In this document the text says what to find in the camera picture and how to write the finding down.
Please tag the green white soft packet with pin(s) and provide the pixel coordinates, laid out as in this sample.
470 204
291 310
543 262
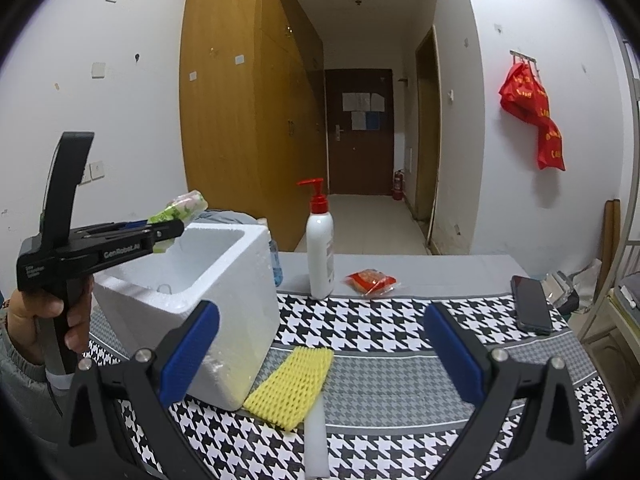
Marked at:
185 208

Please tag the black smartphone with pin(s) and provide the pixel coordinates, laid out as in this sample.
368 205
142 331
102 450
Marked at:
531 307

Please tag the small clear blue bottle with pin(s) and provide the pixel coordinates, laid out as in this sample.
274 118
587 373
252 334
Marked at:
275 263

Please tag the metal bunk bed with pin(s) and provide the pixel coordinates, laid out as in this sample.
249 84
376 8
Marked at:
614 302

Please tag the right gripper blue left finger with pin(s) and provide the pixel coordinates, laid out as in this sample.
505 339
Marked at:
182 350

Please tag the dark brown door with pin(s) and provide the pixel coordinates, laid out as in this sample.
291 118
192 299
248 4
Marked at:
360 116

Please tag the person left hand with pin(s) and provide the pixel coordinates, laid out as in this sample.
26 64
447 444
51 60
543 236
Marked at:
26 308

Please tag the yellow foam net sleeve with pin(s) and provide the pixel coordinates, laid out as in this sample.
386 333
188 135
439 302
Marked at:
286 397

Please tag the wooden boards leaning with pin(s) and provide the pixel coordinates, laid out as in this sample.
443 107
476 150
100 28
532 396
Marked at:
611 231

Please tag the red snack packet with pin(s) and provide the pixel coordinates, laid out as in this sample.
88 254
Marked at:
371 282

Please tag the white styrofoam box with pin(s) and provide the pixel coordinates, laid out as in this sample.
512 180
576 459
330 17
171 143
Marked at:
227 264

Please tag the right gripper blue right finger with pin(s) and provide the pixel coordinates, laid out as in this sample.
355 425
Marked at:
462 354

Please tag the wooden wardrobe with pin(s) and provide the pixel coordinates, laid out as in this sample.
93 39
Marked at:
251 94

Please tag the white pump bottle red cap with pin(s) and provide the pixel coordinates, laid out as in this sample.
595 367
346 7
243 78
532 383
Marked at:
319 236

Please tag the white foam stick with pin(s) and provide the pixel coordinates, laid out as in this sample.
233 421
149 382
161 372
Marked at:
316 454

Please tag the red hanging bag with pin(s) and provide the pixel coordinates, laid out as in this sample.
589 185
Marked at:
523 96

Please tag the red fire extinguisher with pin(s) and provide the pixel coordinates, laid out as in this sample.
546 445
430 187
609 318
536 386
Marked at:
398 185

